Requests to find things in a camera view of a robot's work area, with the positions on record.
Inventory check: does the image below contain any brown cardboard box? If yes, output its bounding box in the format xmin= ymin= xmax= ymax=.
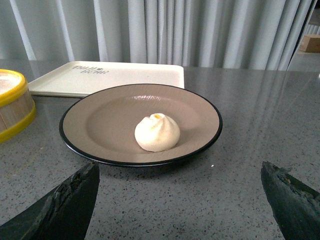
xmin=299 ymin=34 xmax=320 ymax=53

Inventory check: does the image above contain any white steamer liner cloth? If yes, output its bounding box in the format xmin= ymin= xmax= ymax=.
xmin=0 ymin=74 xmax=21 ymax=95

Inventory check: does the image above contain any grey pleated curtain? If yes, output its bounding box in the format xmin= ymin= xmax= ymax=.
xmin=0 ymin=0 xmax=316 ymax=70

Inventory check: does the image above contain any yellow-rimmed bamboo steamer basket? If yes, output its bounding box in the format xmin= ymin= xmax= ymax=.
xmin=0 ymin=69 xmax=37 ymax=143

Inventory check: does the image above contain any cream rectangular serving tray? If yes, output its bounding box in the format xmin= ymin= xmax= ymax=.
xmin=28 ymin=61 xmax=185 ymax=98

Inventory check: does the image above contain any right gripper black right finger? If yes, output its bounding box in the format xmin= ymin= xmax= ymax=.
xmin=260 ymin=161 xmax=320 ymax=240

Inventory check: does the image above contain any beige plate with black rim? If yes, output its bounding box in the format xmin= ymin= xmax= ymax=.
xmin=59 ymin=84 xmax=223 ymax=167

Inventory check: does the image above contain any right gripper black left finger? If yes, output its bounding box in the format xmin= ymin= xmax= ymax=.
xmin=0 ymin=163 xmax=100 ymax=240

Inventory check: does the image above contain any white steamed bun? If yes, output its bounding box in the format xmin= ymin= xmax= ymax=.
xmin=134 ymin=113 xmax=181 ymax=152

